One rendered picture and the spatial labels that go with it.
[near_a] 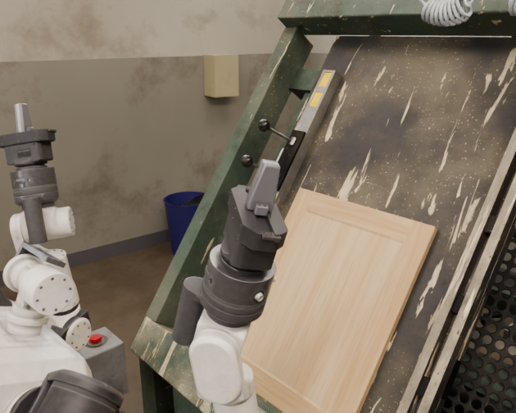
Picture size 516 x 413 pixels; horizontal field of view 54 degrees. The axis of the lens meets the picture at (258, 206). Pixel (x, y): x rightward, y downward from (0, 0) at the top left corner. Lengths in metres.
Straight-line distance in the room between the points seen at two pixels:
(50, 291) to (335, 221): 0.82
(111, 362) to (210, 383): 0.90
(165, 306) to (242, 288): 1.08
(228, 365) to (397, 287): 0.66
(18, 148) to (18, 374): 0.53
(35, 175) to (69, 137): 2.94
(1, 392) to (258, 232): 0.41
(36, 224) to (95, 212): 3.16
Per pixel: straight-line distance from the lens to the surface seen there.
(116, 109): 4.17
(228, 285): 0.62
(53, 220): 1.14
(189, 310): 0.70
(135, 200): 4.37
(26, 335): 0.88
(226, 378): 0.69
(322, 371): 1.31
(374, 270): 1.30
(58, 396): 0.71
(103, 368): 1.59
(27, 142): 1.15
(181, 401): 1.57
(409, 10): 1.55
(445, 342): 1.14
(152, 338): 1.68
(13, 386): 0.78
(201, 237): 1.68
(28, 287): 0.83
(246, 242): 0.57
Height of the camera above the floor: 1.79
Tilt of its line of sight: 19 degrees down
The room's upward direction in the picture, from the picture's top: straight up
